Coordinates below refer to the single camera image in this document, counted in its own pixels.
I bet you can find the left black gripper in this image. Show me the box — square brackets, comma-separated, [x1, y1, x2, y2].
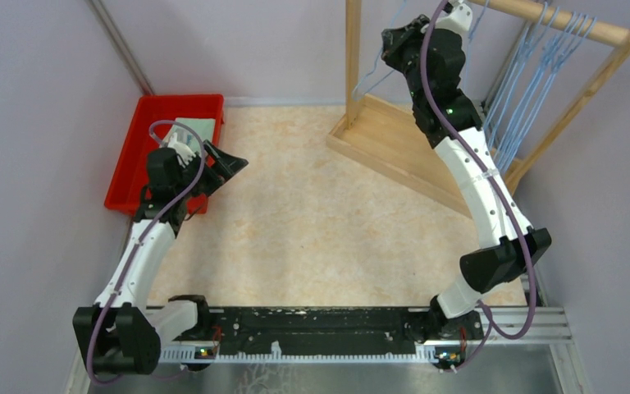
[174, 140, 247, 200]

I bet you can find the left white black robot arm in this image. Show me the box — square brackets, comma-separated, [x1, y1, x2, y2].
[72, 141, 249, 384]

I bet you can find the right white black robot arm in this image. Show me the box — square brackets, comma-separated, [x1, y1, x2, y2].
[381, 15, 552, 338]

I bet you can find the red plastic bin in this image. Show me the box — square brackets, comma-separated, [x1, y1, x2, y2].
[104, 94, 225, 216]

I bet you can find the folded light green cloth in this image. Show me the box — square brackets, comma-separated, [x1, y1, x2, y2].
[164, 117, 216, 149]

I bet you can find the wooden hanger rack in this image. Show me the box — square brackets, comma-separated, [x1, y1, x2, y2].
[326, 0, 630, 218]

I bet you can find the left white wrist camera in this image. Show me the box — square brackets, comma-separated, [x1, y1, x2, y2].
[162, 129, 201, 167]

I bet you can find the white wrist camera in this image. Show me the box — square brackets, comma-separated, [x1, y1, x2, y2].
[435, 0, 476, 34]
[162, 129, 201, 167]

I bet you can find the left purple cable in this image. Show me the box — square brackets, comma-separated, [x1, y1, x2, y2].
[84, 120, 208, 386]

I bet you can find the purple cable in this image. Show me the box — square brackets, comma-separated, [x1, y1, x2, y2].
[419, 0, 539, 373]
[84, 120, 208, 386]

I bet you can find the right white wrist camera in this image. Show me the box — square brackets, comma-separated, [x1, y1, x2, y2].
[435, 0, 476, 34]

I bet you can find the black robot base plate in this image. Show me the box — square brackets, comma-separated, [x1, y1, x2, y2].
[178, 306, 484, 356]

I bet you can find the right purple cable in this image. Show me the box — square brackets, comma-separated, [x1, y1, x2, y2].
[419, 0, 539, 373]

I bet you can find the aluminium frame rail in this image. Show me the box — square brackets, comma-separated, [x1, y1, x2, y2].
[78, 307, 574, 365]

